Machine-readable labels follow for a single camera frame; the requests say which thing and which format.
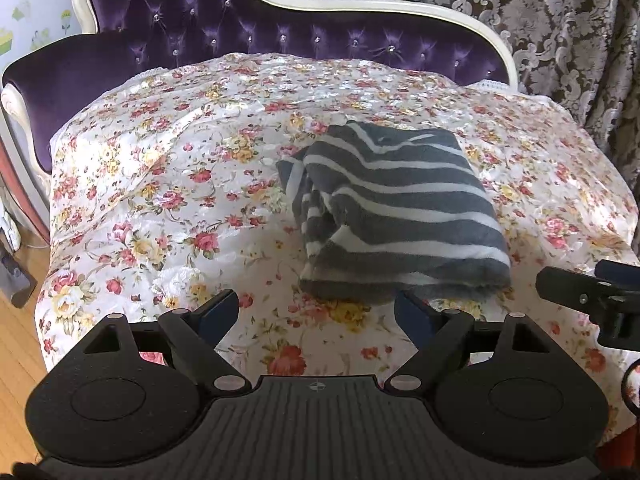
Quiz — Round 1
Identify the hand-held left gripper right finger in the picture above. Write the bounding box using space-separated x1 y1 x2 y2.
385 290 551 394

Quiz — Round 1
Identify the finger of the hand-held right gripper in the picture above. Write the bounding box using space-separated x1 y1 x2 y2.
535 266 640 348
595 259 640 288

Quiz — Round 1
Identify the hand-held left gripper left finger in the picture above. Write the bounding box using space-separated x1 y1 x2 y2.
82 289 252 395

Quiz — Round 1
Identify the grey white striped cardigan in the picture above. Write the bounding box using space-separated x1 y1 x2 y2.
276 121 512 306

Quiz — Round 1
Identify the floral blanket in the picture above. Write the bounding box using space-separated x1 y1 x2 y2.
35 52 640 441

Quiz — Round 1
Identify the brown damask curtain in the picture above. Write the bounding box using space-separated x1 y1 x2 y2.
247 0 640 261

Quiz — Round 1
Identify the purple tufted sofa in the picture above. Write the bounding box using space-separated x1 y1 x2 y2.
0 0 520 173

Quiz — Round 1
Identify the black cable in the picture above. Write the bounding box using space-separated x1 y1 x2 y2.
620 359 640 411

